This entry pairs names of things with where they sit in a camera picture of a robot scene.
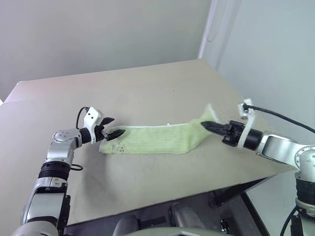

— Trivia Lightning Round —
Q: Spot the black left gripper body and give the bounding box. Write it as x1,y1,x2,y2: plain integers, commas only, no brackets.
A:
94,124,109,143

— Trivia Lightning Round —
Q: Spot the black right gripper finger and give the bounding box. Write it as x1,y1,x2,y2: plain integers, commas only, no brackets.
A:
200,121,229,131
203,125,227,137

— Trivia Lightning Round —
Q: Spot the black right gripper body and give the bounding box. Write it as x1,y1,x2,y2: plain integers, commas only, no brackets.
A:
221,120,245,148

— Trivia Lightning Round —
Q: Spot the light green towel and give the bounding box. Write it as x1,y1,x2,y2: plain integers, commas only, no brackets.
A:
98,103,220,156

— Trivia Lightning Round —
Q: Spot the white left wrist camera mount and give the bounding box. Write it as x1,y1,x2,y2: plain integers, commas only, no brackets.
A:
83,106,104,145

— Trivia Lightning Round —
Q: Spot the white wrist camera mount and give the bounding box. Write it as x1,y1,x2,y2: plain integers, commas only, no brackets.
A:
237,98,255,148
83,106,104,145

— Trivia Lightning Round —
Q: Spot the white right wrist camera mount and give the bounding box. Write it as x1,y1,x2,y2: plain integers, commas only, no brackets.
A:
237,98,255,148

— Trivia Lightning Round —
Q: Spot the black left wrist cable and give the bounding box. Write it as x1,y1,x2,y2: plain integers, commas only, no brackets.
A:
75,106,90,130

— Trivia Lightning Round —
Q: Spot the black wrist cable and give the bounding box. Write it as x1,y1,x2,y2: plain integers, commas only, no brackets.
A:
242,104,315,135
75,106,90,130

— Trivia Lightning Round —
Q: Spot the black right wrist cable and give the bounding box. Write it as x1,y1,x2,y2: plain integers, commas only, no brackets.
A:
242,104,315,135

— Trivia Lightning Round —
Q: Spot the black table frame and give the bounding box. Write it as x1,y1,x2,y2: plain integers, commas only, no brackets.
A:
208,177,271,236

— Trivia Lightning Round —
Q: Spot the black right shoulder cable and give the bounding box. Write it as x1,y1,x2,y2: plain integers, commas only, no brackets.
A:
280,206,300,236

